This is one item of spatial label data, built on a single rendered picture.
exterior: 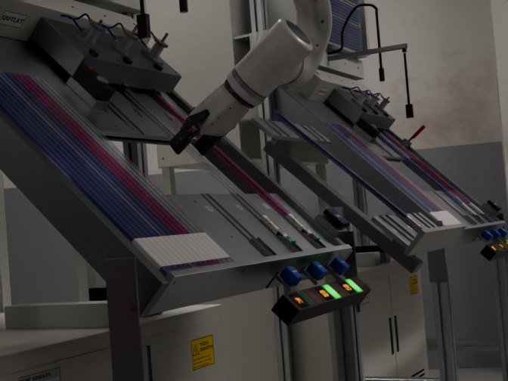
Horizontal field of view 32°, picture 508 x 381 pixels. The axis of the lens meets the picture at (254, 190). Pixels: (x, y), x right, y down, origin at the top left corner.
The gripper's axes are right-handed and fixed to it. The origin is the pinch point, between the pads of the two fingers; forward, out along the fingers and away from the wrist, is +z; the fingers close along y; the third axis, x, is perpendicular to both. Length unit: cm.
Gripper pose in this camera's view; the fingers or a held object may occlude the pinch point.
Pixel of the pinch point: (189, 147)
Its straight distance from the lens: 175.5
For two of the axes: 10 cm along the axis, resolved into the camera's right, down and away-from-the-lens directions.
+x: 5.8, 7.6, -3.0
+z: -6.7, 6.6, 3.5
